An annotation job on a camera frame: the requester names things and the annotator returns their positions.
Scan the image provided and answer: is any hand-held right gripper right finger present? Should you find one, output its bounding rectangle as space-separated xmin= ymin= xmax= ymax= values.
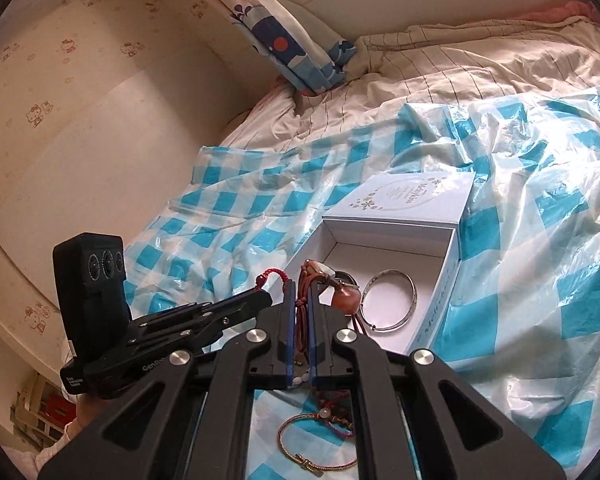
xmin=309 ymin=282 xmax=566 ymax=480

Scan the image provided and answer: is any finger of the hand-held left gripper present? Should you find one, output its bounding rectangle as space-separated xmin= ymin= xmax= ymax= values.
xmin=127 ymin=287 xmax=274 ymax=357

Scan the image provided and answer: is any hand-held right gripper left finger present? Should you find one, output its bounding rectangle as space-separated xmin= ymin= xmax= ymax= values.
xmin=35 ymin=280 xmax=298 ymax=480

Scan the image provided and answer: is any red cord necklace orange pendant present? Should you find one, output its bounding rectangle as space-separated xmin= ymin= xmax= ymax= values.
xmin=254 ymin=259 xmax=381 ymax=361

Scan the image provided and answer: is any gold braided bracelet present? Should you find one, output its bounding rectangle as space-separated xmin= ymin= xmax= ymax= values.
xmin=278 ymin=412 xmax=360 ymax=479

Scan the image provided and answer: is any red beaded cord bracelet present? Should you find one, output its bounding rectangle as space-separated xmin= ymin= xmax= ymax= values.
xmin=312 ymin=392 xmax=356 ymax=438

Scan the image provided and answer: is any white jewelry box tray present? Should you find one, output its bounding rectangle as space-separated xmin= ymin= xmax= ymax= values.
xmin=282 ymin=216 xmax=462 ymax=359

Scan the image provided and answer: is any white rack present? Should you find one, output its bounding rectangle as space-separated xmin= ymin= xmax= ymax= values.
xmin=12 ymin=372 xmax=78 ymax=443

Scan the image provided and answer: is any white floral printed box cover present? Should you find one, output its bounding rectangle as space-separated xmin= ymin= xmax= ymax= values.
xmin=322 ymin=171 xmax=477 ymax=263

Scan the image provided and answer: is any cream padded headboard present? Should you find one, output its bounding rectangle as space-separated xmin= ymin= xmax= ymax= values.
xmin=0 ymin=0 xmax=301 ymax=376

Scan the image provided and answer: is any blue checked plastic sheet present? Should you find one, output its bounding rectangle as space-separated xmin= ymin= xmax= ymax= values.
xmin=145 ymin=85 xmax=600 ymax=480

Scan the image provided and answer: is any blue whale print pillow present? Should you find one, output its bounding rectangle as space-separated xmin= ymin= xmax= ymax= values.
xmin=175 ymin=0 xmax=361 ymax=96

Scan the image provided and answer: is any striped cream bed sheet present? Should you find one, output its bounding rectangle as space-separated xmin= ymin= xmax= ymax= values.
xmin=220 ymin=15 xmax=600 ymax=161

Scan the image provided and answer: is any pink blanket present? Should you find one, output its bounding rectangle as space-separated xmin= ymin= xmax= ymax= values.
xmin=520 ymin=0 xmax=600 ymax=26

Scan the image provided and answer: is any peach bead bracelet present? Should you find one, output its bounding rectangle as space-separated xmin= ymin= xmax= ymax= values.
xmin=359 ymin=269 xmax=418 ymax=333

